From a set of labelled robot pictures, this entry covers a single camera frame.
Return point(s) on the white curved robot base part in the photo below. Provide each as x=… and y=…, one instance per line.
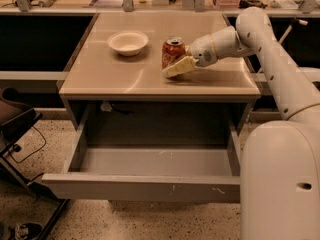
x=313, y=74

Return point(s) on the open grey top drawer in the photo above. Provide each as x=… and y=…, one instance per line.
x=176, y=152

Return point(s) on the black sneaker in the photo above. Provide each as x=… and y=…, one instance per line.
x=26, y=231

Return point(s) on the white stick with black tip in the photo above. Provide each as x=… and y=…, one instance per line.
x=293, y=22

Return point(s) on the black chair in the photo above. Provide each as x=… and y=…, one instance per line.
x=16, y=119

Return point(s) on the grey cabinet with beige top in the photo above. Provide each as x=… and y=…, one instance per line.
x=98, y=73

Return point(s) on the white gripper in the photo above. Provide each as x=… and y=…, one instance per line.
x=201, y=51

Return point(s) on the red coke can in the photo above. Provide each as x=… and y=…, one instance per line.
x=173, y=49

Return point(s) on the white paper bowl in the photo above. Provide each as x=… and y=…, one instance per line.
x=128, y=43

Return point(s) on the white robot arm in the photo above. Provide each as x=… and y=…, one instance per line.
x=280, y=161

